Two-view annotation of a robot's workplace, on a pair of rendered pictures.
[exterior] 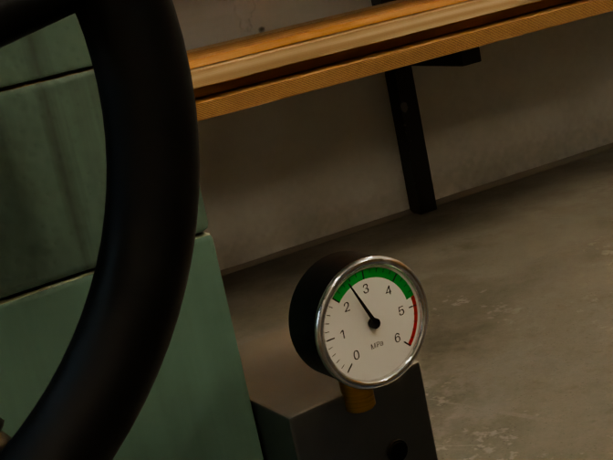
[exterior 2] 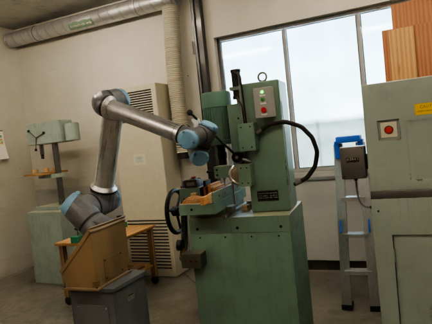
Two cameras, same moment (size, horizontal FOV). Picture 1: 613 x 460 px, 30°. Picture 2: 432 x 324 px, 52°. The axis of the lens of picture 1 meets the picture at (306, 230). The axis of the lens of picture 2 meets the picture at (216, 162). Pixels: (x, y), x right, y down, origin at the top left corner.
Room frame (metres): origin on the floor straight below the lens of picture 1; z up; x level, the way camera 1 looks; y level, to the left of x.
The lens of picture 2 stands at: (2.54, -1.48, 1.24)
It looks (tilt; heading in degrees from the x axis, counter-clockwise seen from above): 3 degrees down; 138
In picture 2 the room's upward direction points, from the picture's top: 6 degrees counter-clockwise
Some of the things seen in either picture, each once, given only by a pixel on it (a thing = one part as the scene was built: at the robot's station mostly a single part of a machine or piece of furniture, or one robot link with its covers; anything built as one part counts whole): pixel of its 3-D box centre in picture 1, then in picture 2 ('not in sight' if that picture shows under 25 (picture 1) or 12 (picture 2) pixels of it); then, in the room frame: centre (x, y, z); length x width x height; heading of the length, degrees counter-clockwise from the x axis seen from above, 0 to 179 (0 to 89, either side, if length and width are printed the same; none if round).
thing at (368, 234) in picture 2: not in sight; (355, 220); (0.89, 1.19, 0.58); 0.27 x 0.25 x 1.16; 116
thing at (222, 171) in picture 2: not in sight; (227, 172); (0.60, 0.32, 1.03); 0.14 x 0.07 x 0.09; 29
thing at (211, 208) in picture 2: not in sight; (207, 200); (0.50, 0.24, 0.87); 0.61 x 0.30 x 0.06; 119
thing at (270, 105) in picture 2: not in sight; (264, 102); (0.93, 0.35, 1.40); 0.10 x 0.06 x 0.16; 29
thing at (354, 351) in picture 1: (357, 334); (180, 247); (0.52, -0.01, 0.65); 0.06 x 0.04 x 0.08; 119
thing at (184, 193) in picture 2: not in sight; (194, 193); (0.43, 0.20, 0.92); 0.15 x 0.13 x 0.09; 119
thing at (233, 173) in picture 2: not in sight; (238, 174); (0.75, 0.27, 1.02); 0.12 x 0.03 x 0.12; 29
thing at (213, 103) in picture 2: not in sight; (218, 118); (0.58, 0.32, 1.35); 0.18 x 0.18 x 0.31
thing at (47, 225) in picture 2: not in sight; (62, 199); (-1.86, 0.32, 0.79); 0.62 x 0.48 x 1.58; 22
